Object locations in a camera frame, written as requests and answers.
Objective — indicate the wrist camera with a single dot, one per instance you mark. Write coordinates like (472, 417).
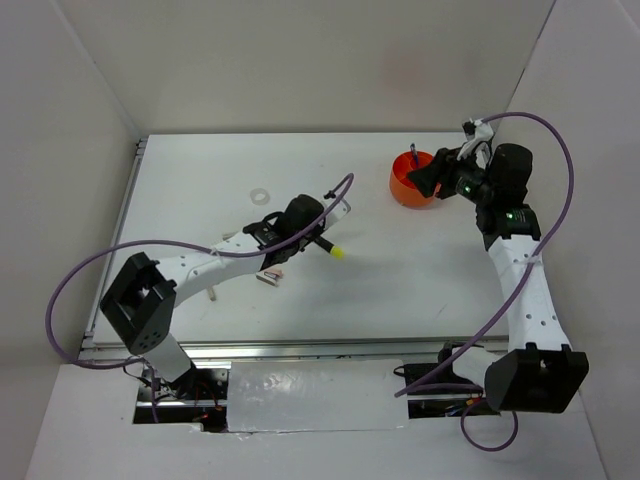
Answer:
(479, 135)
(335, 208)

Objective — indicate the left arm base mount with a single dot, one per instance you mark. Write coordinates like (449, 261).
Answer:
(204, 404)

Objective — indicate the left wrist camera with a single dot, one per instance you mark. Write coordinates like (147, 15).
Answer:
(335, 208)

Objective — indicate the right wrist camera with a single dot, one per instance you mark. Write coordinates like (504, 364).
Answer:
(479, 135)

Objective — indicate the black yellow highlighter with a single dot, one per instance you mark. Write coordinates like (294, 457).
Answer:
(329, 247)

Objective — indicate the aluminium table frame rail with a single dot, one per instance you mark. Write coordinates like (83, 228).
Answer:
(409, 279)

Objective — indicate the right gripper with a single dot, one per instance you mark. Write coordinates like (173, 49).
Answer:
(442, 170)

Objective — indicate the pink white mini stapler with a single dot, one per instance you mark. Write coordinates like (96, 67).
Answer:
(270, 277)

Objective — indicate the blue pen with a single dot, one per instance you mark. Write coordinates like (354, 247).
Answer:
(415, 156)

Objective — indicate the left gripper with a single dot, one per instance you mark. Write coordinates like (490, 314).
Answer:
(315, 233)

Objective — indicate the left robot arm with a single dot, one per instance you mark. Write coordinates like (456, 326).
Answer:
(140, 301)

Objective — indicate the clear tape roll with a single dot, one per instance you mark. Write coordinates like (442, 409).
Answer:
(259, 196)

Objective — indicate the orange round organizer container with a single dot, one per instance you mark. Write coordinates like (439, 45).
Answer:
(403, 191)

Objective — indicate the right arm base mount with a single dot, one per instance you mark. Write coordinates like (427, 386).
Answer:
(445, 394)

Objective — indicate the white foam cover panel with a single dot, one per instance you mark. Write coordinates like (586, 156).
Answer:
(315, 396)

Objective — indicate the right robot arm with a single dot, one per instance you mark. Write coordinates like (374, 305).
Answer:
(540, 372)

